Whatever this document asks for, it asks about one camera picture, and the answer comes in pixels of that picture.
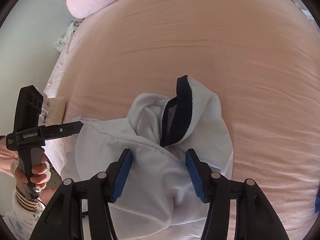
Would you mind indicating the clothes heap beside bed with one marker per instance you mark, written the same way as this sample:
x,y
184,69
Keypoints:
x,y
66,37

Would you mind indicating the crumpled white cloth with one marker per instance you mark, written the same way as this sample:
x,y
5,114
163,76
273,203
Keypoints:
x,y
45,110

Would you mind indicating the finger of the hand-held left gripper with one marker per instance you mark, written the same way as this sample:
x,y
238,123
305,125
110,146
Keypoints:
x,y
62,129

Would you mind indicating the white shirt with navy trim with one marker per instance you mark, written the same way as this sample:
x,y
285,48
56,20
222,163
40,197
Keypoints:
x,y
207,110

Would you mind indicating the person's left hand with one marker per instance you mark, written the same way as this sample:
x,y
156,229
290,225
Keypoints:
x,y
40,177

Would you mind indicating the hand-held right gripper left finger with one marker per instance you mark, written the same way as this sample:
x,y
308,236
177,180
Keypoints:
x,y
122,177

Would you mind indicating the cream cloth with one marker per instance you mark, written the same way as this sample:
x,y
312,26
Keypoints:
x,y
57,108

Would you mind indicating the pink bed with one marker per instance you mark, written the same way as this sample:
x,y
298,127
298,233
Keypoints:
x,y
200,42

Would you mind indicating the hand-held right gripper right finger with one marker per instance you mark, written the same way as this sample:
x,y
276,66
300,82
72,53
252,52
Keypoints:
x,y
197,177

